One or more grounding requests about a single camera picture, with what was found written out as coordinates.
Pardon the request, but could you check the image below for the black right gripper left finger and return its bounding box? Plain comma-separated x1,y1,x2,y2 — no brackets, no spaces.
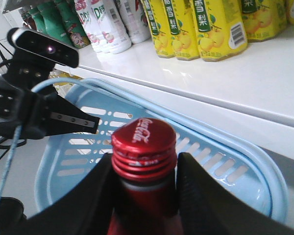
0,153,121,235

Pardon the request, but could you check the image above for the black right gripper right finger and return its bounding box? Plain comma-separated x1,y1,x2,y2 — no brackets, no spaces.
177,152,294,235

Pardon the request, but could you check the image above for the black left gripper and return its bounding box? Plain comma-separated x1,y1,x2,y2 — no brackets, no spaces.
0,49,100,138

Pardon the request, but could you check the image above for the light blue plastic basket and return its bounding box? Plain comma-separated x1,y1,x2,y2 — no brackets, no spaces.
34,78,288,222

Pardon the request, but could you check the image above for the red aluminium coke bottle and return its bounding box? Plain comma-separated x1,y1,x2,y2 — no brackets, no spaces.
108,117,183,235

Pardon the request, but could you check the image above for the white peach drink bottle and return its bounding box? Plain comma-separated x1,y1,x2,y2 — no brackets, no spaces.
90,0,132,54
116,0,150,44
74,0,109,53

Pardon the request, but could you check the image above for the green cartoon drink can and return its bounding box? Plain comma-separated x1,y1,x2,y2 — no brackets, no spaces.
37,0,90,49

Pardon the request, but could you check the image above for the white shelf board with drinks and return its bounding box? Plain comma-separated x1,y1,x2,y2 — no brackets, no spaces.
56,22,294,130

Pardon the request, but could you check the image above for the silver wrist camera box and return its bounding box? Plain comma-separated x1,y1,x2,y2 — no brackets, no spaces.
7,27,79,68

